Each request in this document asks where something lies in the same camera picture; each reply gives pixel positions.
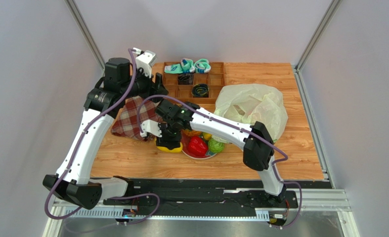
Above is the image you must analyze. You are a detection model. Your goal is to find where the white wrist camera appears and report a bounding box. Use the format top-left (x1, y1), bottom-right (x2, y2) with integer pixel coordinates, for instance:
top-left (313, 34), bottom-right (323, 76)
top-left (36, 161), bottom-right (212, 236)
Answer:
top-left (132, 47), bottom-right (157, 78)
top-left (140, 119), bottom-right (162, 137)

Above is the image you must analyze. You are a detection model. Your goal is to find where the fake pineapple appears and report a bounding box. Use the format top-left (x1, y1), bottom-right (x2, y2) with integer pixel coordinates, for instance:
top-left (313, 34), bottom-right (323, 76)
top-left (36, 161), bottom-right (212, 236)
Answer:
top-left (182, 129), bottom-right (202, 137)

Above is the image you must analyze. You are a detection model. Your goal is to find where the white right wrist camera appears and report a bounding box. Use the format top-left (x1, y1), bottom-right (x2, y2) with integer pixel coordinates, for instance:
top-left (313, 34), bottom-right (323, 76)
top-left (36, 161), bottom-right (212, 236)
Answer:
top-left (140, 119), bottom-right (162, 137)

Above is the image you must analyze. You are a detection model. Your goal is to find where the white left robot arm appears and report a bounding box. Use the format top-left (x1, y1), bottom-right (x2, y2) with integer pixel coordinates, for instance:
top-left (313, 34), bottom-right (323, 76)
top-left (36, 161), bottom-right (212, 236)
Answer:
top-left (43, 53), bottom-right (168, 210)

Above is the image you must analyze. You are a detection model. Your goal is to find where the aluminium frame post left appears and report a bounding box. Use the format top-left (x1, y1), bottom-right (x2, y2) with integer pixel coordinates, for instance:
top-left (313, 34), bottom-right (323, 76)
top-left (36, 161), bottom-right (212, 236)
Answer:
top-left (65, 0), bottom-right (105, 71)

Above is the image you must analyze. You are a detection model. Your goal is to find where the wooden compartment tray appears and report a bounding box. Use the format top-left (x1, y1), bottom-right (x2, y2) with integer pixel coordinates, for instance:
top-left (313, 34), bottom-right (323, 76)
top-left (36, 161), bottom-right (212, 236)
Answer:
top-left (160, 62), bottom-right (226, 105)

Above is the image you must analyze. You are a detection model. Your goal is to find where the teal white sock right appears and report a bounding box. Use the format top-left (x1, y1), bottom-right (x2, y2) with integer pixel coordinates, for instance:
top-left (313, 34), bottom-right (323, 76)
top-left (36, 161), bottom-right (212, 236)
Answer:
top-left (194, 58), bottom-right (212, 74)

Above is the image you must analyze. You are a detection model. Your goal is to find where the aluminium frame post right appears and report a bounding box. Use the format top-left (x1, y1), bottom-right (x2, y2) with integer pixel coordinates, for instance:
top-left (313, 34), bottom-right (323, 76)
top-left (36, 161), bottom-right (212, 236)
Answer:
top-left (294, 0), bottom-right (343, 70)

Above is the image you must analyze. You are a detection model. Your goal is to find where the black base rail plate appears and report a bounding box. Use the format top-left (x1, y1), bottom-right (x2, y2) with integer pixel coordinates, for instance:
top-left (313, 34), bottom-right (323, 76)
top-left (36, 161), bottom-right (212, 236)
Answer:
top-left (102, 178), bottom-right (300, 216)

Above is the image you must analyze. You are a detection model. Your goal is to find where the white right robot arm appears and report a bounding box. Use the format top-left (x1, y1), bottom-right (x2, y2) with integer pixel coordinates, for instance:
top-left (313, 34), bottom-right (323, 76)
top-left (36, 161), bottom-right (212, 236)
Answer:
top-left (155, 99), bottom-right (285, 196)

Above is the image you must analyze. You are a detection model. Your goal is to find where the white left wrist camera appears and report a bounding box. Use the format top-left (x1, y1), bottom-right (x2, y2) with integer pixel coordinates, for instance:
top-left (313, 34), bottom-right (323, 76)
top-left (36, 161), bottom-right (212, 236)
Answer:
top-left (132, 47), bottom-right (157, 78)

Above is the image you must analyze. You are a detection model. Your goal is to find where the teal white sock left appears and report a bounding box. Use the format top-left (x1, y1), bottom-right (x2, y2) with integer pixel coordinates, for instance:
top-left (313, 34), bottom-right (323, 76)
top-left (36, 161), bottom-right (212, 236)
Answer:
top-left (164, 58), bottom-right (195, 74)

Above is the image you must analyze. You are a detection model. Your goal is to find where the white slotted cable duct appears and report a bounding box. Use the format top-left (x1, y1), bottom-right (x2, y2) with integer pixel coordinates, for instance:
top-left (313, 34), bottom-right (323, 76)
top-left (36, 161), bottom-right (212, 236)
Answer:
top-left (71, 207), bottom-right (270, 222)

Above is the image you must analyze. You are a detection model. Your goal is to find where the red fake bell pepper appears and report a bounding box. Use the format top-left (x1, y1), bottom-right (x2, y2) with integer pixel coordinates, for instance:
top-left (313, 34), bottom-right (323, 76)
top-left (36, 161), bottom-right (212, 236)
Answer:
top-left (187, 136), bottom-right (209, 157)

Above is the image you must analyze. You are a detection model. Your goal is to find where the red plaid cloth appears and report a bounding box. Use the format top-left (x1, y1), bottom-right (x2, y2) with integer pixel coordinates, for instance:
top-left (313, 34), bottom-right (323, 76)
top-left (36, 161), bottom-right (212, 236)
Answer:
top-left (111, 96), bottom-right (162, 141)

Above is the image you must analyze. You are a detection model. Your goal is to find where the yellow fake mango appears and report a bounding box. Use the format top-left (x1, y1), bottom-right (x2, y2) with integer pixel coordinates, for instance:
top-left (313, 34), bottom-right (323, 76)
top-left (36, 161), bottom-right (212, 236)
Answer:
top-left (202, 132), bottom-right (212, 141)

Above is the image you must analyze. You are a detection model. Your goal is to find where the translucent white plastic bag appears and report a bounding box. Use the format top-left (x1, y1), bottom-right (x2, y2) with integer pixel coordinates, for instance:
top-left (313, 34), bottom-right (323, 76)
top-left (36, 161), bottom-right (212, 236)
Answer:
top-left (214, 83), bottom-right (288, 142)

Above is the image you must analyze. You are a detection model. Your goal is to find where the yellow fake bell pepper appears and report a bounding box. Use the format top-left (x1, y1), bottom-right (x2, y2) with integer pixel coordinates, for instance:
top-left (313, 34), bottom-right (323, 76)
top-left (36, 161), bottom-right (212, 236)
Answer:
top-left (155, 137), bottom-right (184, 154)

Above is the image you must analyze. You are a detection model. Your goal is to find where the teal white sock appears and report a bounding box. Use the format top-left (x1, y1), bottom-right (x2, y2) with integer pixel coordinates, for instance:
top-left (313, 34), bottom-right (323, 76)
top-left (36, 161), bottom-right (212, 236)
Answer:
top-left (194, 58), bottom-right (212, 74)
top-left (164, 58), bottom-right (195, 74)

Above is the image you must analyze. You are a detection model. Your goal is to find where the aluminium frame post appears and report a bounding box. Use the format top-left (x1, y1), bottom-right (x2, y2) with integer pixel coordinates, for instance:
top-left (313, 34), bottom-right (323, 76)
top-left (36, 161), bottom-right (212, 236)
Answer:
top-left (65, 0), bottom-right (105, 71)
top-left (294, 0), bottom-right (343, 70)

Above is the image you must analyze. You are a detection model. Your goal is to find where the black yellow cable coil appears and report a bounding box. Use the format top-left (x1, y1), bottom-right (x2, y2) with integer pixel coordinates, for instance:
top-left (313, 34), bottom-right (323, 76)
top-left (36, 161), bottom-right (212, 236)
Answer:
top-left (192, 83), bottom-right (210, 98)

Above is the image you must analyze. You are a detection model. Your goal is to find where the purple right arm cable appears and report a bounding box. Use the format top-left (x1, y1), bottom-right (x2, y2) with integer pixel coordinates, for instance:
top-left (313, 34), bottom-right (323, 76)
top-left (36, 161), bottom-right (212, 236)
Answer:
top-left (136, 95), bottom-right (303, 230)

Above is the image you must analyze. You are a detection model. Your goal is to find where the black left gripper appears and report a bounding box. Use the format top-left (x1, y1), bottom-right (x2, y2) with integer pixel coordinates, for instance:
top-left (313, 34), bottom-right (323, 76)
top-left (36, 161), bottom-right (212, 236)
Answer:
top-left (120, 64), bottom-right (169, 103)

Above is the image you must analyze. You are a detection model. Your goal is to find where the red and teal plate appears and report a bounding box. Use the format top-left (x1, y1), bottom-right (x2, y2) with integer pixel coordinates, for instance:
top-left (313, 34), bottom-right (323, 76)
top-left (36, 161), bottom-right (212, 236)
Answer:
top-left (181, 129), bottom-right (217, 159)

